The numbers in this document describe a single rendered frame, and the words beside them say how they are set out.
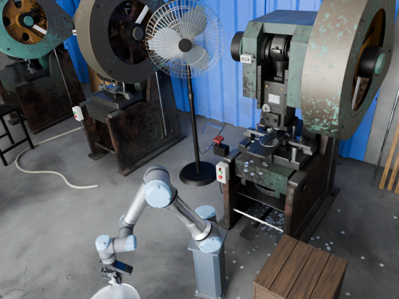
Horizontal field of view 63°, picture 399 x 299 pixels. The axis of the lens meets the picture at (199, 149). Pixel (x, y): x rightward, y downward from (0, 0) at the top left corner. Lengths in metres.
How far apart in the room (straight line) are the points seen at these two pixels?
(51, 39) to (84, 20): 1.81
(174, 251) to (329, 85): 1.62
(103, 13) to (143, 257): 1.81
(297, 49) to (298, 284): 1.24
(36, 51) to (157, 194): 3.19
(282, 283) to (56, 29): 3.73
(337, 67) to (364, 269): 1.48
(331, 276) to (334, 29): 1.25
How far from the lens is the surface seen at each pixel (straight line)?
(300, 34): 1.87
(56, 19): 4.49
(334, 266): 2.04
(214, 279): 2.10
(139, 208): 1.71
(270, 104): 2.09
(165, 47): 2.53
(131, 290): 1.97
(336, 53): 1.51
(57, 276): 2.67
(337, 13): 1.58
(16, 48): 4.25
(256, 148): 2.09
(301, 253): 2.06
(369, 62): 1.82
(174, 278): 2.38
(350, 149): 3.46
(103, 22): 2.68
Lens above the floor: 1.91
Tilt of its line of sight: 32 degrees down
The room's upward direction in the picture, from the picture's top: 5 degrees counter-clockwise
